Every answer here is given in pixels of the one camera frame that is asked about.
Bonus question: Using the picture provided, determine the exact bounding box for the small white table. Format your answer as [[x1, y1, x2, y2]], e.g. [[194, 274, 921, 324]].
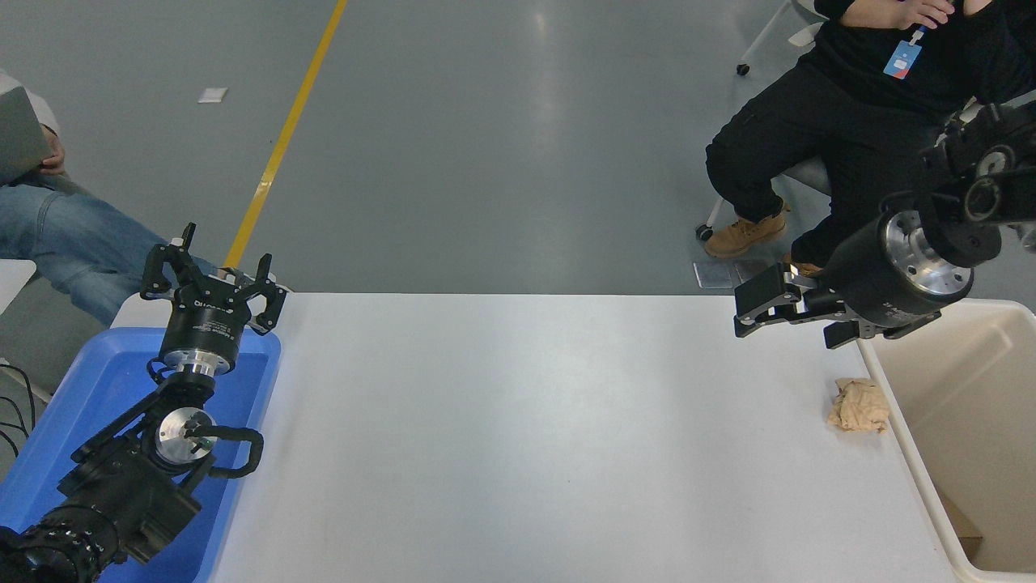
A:
[[0, 259, 38, 315]]

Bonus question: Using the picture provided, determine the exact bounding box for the person's hand at laptop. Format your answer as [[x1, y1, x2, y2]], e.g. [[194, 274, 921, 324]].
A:
[[38, 133, 67, 176]]

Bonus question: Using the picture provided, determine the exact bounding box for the tan work boot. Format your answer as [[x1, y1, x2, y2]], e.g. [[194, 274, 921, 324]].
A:
[[704, 201, 791, 260], [781, 253, 826, 280]]

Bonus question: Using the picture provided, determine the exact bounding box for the tan paper ball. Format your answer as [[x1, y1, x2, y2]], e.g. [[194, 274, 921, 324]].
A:
[[826, 377, 891, 434]]

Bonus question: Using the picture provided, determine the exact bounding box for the person with blue badge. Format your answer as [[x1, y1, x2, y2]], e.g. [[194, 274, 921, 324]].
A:
[[704, 0, 1036, 280]]

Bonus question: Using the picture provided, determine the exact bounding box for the badge person's hand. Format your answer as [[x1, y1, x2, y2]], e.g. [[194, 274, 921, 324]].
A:
[[889, 0, 957, 31]]

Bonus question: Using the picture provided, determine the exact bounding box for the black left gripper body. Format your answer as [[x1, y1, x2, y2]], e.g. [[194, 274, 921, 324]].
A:
[[159, 279, 253, 363]]

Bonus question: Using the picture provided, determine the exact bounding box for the white wheeled chair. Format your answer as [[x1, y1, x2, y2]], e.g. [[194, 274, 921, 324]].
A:
[[735, 0, 828, 78]]

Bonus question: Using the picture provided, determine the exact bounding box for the large pale plastic bin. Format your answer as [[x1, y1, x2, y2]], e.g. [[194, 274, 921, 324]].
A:
[[856, 298, 1036, 583]]

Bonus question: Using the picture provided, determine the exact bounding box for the black cable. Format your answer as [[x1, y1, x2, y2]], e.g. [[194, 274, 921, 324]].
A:
[[0, 363, 38, 459]]

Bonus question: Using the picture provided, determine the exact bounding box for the person with grey laptop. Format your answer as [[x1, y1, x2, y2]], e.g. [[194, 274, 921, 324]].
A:
[[0, 69, 219, 325]]

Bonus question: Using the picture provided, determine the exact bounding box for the grey laptop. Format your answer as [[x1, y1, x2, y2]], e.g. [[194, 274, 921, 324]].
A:
[[0, 85, 53, 185]]

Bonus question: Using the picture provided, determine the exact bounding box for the blue plastic tray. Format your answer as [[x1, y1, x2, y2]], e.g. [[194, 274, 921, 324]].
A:
[[0, 326, 282, 583]]

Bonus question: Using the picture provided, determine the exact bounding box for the blue id badge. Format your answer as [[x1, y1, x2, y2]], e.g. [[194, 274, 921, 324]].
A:
[[882, 24, 928, 80]]

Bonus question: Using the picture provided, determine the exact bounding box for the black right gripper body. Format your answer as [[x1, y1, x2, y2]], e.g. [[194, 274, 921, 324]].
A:
[[820, 214, 945, 330]]

